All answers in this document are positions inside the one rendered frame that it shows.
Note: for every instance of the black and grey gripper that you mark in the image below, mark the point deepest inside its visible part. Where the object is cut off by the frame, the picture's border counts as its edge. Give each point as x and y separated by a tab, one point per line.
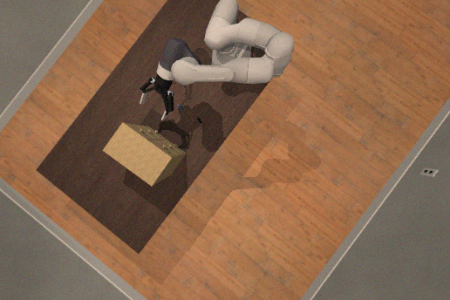
162	87

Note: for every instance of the tan wooden chest of drawers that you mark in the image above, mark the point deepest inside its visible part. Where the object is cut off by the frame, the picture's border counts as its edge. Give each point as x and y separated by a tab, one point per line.
141	156

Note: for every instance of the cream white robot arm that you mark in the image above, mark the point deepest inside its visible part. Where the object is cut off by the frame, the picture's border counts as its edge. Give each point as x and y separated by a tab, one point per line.
231	41

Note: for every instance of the light wooden drawer front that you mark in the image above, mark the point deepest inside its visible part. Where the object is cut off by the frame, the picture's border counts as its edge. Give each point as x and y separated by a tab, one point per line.
155	132
163	148
140	131
174	146
169	147
149	132

